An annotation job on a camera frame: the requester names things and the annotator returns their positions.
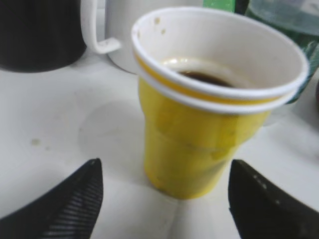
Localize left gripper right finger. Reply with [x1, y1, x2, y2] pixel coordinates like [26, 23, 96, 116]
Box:
[228, 159, 319, 239]

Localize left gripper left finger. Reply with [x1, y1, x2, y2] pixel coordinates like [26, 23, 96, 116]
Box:
[0, 158, 103, 239]

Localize white mug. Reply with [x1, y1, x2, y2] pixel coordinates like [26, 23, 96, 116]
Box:
[80, 0, 203, 74]

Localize black mug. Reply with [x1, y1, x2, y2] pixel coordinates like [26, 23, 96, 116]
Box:
[0, 0, 87, 72]

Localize clear water bottle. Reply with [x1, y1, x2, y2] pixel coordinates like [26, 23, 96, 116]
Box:
[245, 0, 319, 104]

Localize yellow paper cup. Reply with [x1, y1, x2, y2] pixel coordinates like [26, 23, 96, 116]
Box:
[131, 6, 309, 199]

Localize green soda bottle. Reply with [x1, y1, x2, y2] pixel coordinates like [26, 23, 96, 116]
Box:
[203, 0, 235, 12]

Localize red mug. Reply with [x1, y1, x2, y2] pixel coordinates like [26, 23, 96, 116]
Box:
[315, 81, 319, 111]

